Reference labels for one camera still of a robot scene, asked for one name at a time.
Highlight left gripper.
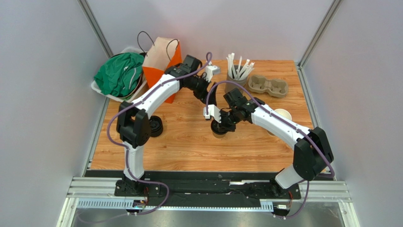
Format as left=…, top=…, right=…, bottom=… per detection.
left=186, top=74, right=218, bottom=105

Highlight single white paper cup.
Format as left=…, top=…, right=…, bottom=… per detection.
left=212, top=131, right=226, bottom=139

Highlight single black cup lid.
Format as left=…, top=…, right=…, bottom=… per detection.
left=210, top=120, right=227, bottom=135

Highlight orange paper bag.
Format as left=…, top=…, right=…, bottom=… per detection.
left=142, top=37, right=183, bottom=88

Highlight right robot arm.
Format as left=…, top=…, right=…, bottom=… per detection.
left=211, top=88, right=334, bottom=189

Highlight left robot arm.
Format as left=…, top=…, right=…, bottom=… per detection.
left=113, top=52, right=219, bottom=188

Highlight black coffee cup lids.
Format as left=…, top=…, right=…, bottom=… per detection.
left=149, top=115, right=164, bottom=137

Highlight grey straw holder cup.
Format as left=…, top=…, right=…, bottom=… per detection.
left=224, top=71, right=247, bottom=93

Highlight wrapped white straws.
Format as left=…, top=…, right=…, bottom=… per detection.
left=226, top=53, right=255, bottom=81

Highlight stack of paper cups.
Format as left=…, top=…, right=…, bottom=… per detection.
left=274, top=108, right=292, bottom=121

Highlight white plastic basket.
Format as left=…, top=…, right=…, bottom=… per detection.
left=91, top=46, right=146, bottom=102

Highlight green jacket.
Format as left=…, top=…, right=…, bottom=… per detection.
left=94, top=52, right=145, bottom=97

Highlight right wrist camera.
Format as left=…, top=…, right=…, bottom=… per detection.
left=203, top=105, right=221, bottom=123

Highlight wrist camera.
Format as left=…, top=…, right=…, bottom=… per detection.
left=204, top=64, right=221, bottom=82
left=203, top=105, right=221, bottom=123

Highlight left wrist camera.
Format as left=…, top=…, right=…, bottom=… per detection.
left=204, top=64, right=221, bottom=82

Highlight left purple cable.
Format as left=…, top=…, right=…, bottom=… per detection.
left=106, top=52, right=213, bottom=216

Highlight purple cable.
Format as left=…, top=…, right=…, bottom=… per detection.
left=106, top=52, right=213, bottom=216
left=205, top=80, right=336, bottom=219

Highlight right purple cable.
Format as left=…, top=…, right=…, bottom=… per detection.
left=205, top=80, right=336, bottom=219

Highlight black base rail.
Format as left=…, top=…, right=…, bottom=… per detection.
left=84, top=170, right=303, bottom=208

